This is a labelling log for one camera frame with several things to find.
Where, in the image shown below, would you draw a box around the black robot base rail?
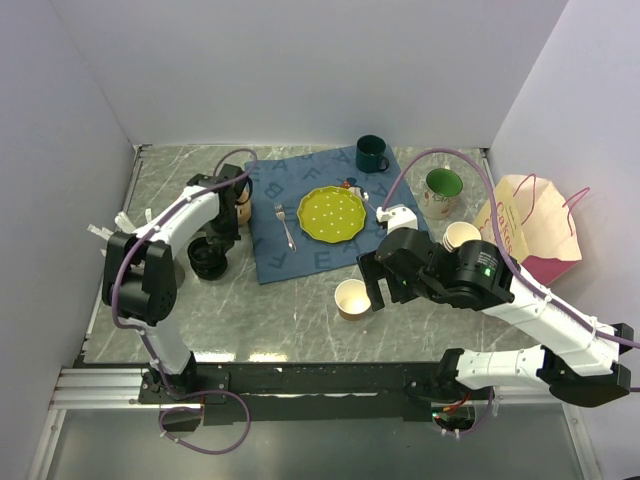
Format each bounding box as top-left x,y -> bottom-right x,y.
137,359 -> 501,426

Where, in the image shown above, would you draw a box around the yellow-green scalloped plate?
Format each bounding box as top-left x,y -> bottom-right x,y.
297,186 -> 367,244

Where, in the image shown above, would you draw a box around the small santa figurine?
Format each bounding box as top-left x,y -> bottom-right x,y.
342,177 -> 366,199

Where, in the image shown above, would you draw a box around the white wrapped straws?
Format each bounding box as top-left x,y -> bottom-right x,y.
87,211 -> 143,241

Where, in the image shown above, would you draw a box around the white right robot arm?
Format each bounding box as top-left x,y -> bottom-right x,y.
357,228 -> 633,408

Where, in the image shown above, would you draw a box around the silver fork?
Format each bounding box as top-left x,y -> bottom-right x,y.
274,204 -> 296,252

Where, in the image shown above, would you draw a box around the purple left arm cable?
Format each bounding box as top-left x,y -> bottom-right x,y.
109,148 -> 259,401

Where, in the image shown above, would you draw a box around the white green floral mug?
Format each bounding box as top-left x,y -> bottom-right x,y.
424,168 -> 463,220

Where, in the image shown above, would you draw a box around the kraft paper takeout bag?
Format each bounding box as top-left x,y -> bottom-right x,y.
493,174 -> 589,286

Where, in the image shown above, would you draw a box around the aluminium frame rail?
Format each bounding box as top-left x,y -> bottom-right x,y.
48,364 -> 151,411

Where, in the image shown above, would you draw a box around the blue letter placemat cloth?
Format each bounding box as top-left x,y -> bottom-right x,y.
243,145 -> 437,286

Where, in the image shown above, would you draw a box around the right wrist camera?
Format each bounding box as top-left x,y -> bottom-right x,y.
376,204 -> 418,234

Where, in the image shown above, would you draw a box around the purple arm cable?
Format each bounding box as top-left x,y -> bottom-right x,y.
109,148 -> 259,401
382,147 -> 640,351

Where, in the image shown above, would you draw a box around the brown paper coffee cup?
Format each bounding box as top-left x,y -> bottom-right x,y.
334,279 -> 371,321

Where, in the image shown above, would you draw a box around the dark green mug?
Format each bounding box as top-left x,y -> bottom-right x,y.
356,135 -> 390,174

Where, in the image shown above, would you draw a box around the grey straw holder cup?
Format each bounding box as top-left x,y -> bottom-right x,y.
173,258 -> 186,290

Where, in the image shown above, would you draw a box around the brown pulp cup carrier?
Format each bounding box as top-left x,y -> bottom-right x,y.
236,184 -> 252,226

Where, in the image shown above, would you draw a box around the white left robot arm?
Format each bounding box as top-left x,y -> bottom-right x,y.
102,165 -> 252,402

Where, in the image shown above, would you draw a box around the silver spoon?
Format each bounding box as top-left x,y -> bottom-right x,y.
360,191 -> 376,211

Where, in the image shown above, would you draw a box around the stack of paper cups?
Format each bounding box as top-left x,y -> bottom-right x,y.
442,221 -> 482,252

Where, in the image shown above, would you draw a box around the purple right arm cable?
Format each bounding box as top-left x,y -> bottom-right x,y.
382,147 -> 640,351

